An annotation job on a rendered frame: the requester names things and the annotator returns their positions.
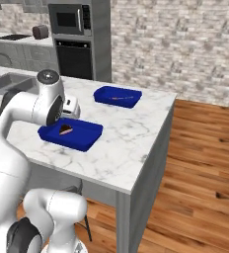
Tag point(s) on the black hob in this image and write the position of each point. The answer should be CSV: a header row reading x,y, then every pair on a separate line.
x,y
13,37

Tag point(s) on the black oven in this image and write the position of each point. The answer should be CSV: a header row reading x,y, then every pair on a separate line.
x,y
74,59

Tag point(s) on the grey tall appliance cabinet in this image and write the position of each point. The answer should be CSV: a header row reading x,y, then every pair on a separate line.
x,y
102,39

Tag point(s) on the grey sink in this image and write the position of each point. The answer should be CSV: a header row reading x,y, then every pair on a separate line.
x,y
14,82

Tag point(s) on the grey microwave oven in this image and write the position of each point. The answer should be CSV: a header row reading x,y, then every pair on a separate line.
x,y
67,19

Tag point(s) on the chocolate cake slice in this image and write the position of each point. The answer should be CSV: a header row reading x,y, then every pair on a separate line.
x,y
65,130

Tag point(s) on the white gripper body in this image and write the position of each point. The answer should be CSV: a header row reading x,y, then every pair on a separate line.
x,y
72,113

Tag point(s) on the grey base cupboards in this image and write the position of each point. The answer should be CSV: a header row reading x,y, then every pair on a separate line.
x,y
24,56

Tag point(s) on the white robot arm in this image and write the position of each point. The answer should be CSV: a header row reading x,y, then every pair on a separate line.
x,y
8,171

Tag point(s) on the grey wall cupboards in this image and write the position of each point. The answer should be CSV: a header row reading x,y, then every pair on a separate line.
x,y
34,5

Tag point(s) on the dark brown toaster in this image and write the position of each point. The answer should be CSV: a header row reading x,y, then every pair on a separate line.
x,y
40,31

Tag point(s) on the blue tray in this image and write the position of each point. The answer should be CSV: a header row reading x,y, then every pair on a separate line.
x,y
119,99
83,135

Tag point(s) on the dark metal stool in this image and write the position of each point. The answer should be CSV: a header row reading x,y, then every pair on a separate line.
x,y
87,217

